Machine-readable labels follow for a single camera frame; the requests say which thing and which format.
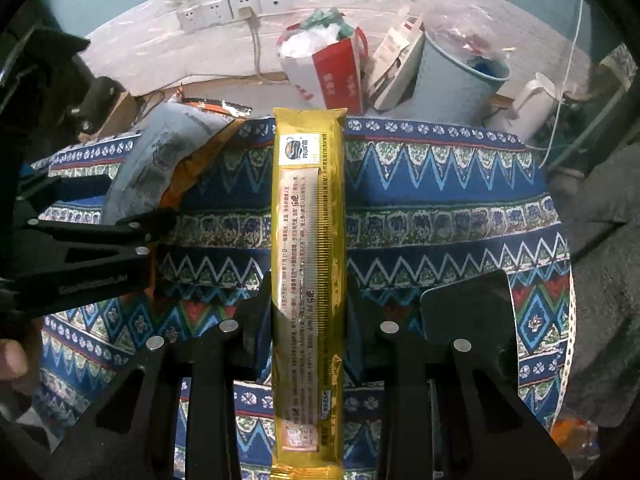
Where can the light blue trash bin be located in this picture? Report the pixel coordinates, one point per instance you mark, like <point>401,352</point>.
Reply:
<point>450,85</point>

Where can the long gold snack packet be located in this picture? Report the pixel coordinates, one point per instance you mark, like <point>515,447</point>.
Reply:
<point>307,260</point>

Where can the dark panel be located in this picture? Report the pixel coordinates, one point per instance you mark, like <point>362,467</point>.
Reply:
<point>35,85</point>

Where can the patterned blue tablecloth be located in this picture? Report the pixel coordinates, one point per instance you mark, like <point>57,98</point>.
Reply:
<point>425,200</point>

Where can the grey and orange snack bag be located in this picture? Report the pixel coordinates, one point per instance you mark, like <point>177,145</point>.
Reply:
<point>150,160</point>

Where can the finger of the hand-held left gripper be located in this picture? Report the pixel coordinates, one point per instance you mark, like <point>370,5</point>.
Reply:
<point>70,189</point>
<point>100,232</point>

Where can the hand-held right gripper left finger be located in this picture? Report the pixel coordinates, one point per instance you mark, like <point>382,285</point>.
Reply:
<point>260,330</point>

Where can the white cardboard packaging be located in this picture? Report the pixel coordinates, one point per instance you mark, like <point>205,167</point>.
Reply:
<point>395,60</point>

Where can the person's left hand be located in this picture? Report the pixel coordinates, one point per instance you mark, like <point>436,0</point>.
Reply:
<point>12,360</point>

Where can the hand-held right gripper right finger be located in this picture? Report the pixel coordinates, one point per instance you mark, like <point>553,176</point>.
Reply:
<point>352,330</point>

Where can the white kettle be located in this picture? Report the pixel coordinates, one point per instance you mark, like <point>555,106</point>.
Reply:
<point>525,110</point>

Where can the black clamp knob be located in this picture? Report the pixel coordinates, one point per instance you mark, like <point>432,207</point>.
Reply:
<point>97,102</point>

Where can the red and white paper bag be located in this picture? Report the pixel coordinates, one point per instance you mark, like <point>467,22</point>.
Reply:
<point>330,75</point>

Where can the grey cloth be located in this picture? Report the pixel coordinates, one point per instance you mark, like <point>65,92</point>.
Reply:
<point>605,260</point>

